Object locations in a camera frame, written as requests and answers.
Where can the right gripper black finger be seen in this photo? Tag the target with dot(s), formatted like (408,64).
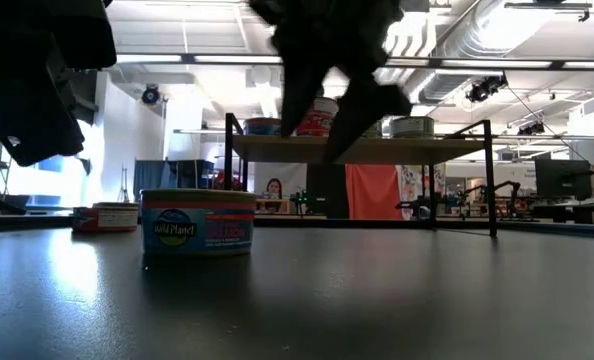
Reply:
(359,112)
(299,90)

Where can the green albacore tuna can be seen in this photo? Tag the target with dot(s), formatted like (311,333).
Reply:
(378,131)

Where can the gold-lidded albacore tuna can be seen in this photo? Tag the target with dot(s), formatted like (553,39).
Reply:
(412,127)

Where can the black robot arm with stand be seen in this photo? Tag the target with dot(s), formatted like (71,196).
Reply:
(514,186)

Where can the low black robot arm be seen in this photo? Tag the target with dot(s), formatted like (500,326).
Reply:
(412,205)

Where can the wooden shelf with black legs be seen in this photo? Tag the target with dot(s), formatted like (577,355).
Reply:
(427,150)

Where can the black beam with light strips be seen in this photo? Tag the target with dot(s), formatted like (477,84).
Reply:
(227,59)

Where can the red cloth banner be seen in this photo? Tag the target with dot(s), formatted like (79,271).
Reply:
(372,192)

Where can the white ceiling pipes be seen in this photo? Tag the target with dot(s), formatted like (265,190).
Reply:
(413,50)

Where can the black panel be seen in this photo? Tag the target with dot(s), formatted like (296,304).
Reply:
(327,190)

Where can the white cloth backdrop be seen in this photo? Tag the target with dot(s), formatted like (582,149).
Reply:
(292,175)

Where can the colourful poster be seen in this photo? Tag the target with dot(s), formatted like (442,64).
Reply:
(411,182)

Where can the person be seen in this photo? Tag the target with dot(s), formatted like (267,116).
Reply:
(273,189)

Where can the thin ceiling light strip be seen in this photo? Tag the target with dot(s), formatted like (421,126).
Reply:
(202,131)

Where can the wooden workbench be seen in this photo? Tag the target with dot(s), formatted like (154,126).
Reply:
(277,206)

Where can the black ceiling spotlights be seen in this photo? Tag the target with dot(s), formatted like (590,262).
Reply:
(484,89)

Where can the blue partition screen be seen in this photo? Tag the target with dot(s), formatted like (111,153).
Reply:
(149,175)

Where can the small black ceiling device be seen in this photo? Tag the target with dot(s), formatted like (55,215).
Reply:
(531,128)

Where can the ceiling track light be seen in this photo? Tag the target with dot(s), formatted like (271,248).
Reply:
(537,5)

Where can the black monitor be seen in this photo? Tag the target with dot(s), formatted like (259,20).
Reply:
(562,179)

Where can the dark desk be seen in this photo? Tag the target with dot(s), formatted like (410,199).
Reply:
(567,215)

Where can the silver ventilation duct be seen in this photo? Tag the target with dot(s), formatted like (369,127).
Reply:
(444,86)

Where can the round black wall device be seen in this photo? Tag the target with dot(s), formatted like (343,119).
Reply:
(151,95)

